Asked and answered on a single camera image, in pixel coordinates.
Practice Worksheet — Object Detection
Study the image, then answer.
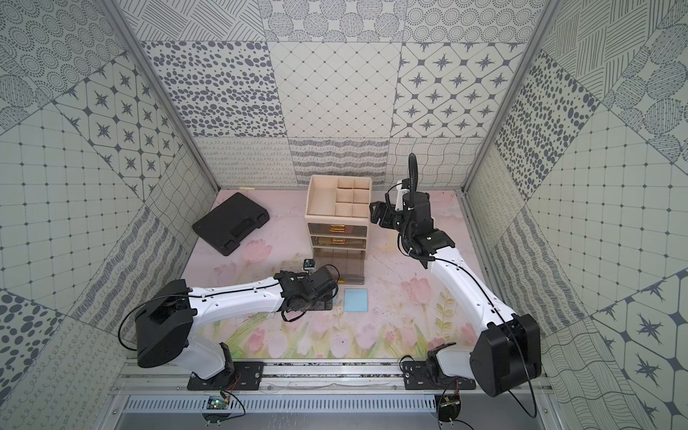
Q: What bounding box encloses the blue sticky pad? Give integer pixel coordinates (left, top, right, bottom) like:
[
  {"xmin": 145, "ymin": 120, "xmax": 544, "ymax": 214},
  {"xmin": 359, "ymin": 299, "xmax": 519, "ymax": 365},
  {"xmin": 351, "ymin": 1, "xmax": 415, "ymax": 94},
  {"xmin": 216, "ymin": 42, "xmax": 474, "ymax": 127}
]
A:
[{"xmin": 344, "ymin": 288, "xmax": 368, "ymax": 313}]

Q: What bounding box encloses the clear grey drawer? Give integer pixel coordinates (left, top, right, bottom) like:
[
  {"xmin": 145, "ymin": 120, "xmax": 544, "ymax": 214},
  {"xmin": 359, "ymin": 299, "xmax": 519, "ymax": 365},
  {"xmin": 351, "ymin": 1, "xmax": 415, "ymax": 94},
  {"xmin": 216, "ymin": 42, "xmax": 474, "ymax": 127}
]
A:
[
  {"xmin": 307, "ymin": 223, "xmax": 367, "ymax": 238},
  {"xmin": 311, "ymin": 236, "xmax": 367, "ymax": 250},
  {"xmin": 314, "ymin": 248, "xmax": 366, "ymax": 285}
]

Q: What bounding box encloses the beige desktop drawer organizer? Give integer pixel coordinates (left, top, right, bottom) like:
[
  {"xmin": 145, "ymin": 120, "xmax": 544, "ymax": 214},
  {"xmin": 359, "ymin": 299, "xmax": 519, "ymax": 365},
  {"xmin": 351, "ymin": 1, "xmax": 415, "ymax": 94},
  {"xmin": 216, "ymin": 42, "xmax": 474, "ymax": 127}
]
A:
[{"xmin": 305, "ymin": 175, "xmax": 373, "ymax": 251}]

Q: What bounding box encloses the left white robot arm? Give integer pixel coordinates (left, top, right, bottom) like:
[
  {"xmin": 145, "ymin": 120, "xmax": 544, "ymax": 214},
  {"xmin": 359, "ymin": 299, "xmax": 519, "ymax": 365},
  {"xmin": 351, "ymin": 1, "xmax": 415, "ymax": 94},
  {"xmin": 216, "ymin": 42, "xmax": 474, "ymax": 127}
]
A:
[{"xmin": 130, "ymin": 268, "xmax": 339, "ymax": 381}]

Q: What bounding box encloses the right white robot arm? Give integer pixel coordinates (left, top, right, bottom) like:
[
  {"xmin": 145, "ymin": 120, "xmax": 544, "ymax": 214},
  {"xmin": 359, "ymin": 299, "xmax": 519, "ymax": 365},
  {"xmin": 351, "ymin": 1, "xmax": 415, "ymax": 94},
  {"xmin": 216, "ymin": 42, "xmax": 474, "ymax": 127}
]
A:
[{"xmin": 369, "ymin": 189, "xmax": 542, "ymax": 397}]

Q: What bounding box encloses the black plastic tool case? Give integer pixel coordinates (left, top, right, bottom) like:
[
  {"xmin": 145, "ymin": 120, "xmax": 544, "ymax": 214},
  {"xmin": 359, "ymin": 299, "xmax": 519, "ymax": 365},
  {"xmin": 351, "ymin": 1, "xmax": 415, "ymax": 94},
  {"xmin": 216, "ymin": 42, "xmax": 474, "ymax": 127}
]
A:
[{"xmin": 193, "ymin": 193, "xmax": 270, "ymax": 256}]

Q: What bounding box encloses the green circuit board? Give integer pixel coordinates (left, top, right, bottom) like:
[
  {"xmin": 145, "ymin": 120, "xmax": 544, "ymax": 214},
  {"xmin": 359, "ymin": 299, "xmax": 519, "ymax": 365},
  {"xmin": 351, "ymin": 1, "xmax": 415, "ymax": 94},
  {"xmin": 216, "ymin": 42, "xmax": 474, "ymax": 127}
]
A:
[{"xmin": 205, "ymin": 396, "xmax": 229, "ymax": 411}]

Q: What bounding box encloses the black round connector box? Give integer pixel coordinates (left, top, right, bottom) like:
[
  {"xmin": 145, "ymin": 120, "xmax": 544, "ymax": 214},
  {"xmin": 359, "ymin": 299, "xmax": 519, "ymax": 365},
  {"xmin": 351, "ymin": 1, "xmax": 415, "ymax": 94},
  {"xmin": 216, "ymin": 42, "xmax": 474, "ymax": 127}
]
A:
[{"xmin": 435, "ymin": 394, "xmax": 462, "ymax": 423}]

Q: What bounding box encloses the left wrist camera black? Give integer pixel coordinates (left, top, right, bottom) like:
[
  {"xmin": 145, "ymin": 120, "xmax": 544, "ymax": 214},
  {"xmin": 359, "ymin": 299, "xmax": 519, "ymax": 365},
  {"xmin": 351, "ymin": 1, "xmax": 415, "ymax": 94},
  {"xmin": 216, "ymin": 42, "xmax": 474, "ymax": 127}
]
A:
[{"xmin": 303, "ymin": 259, "xmax": 340, "ymax": 298}]

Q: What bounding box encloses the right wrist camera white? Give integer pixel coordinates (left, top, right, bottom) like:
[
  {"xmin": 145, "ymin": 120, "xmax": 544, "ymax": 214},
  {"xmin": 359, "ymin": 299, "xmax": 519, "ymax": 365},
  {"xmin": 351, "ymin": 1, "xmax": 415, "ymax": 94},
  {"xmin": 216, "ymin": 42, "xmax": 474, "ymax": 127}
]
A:
[{"xmin": 395, "ymin": 183, "xmax": 408, "ymax": 212}]

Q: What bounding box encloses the aluminium mounting rail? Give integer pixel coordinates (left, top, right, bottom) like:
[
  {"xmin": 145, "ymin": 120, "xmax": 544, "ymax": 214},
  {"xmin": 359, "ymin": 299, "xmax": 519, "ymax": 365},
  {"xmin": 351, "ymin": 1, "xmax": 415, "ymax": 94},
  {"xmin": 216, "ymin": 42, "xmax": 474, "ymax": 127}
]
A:
[{"xmin": 109, "ymin": 358, "xmax": 555, "ymax": 396}]

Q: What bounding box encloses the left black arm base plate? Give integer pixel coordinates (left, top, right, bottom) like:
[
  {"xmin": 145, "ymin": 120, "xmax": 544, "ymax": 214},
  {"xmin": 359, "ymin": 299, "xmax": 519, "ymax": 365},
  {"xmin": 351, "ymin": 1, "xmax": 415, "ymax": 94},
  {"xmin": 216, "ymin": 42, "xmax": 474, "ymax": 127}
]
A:
[{"xmin": 186, "ymin": 361, "xmax": 265, "ymax": 392}]

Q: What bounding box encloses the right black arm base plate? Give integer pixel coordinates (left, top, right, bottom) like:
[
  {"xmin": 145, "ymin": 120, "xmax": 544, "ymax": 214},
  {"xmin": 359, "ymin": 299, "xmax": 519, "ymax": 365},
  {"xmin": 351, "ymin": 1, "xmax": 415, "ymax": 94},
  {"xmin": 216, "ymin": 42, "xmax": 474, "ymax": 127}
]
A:
[{"xmin": 399, "ymin": 360, "xmax": 478, "ymax": 391}]

